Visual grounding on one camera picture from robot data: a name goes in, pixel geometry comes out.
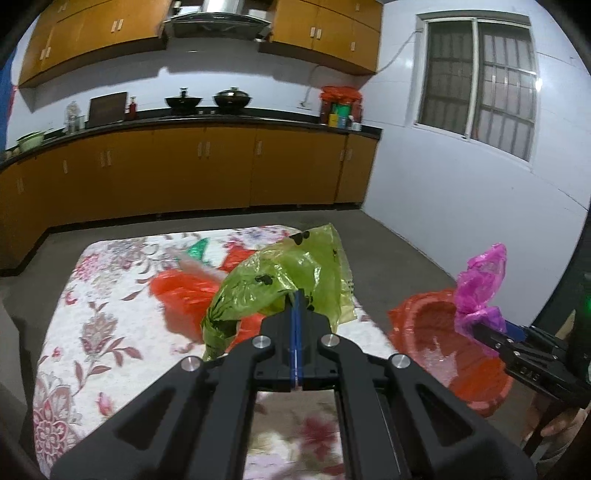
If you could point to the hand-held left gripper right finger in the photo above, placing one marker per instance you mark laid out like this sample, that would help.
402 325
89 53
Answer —
318 341

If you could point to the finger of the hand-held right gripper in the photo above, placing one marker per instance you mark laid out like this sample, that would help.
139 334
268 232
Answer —
515 330
491 339

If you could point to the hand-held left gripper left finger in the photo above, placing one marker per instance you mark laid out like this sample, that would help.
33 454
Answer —
277 341

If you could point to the red plastic basket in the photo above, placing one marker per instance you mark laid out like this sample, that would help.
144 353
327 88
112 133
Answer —
480 392

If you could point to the pink plastic bag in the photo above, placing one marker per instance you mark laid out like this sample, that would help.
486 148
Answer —
482 272

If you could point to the green plastic bag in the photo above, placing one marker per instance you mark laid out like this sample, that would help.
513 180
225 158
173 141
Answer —
277 272

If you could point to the person's right hand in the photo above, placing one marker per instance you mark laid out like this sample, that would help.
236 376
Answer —
570 423

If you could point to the red basket liner bag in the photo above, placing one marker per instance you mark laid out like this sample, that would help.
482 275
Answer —
406 314

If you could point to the red plastic bag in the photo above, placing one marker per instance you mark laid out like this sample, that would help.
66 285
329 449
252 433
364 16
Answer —
184 295

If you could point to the green plastic wrapper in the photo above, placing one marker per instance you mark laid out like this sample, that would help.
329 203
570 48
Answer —
199 249

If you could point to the floral printed blanket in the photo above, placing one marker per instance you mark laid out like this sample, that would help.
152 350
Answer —
115 300

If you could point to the wooden lower cabinets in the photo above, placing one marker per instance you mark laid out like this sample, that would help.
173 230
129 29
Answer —
184 175

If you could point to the black kitchen countertop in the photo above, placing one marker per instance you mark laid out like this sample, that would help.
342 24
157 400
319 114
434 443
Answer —
277 123

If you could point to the green box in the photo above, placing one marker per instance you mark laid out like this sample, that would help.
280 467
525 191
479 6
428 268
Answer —
339 115

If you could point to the black pot with lid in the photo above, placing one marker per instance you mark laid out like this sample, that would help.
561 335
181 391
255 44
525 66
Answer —
232 99

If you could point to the red bag on countertop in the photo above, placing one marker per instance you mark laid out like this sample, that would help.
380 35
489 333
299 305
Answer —
340 94

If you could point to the barred window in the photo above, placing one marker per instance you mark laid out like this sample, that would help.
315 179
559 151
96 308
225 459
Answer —
475 83

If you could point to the black wok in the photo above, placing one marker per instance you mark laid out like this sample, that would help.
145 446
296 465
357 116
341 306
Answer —
183 102

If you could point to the red bottle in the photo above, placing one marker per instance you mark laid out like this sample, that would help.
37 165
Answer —
132 110

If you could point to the dark cutting board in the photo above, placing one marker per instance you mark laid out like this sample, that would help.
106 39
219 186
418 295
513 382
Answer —
107 108

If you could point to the glass jar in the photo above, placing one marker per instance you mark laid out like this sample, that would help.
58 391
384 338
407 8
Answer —
74 119

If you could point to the short wooden upper cabinet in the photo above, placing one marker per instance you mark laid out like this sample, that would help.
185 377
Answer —
323 32

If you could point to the green bowl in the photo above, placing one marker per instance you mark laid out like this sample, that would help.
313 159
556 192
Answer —
31 142

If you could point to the steel range hood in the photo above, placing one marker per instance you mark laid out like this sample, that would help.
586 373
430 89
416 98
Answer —
217 18

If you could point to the long wooden upper cabinet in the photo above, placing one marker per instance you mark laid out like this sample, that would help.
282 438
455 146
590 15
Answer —
92 41

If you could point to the blue cloth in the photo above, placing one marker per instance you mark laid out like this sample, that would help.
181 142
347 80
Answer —
7 110

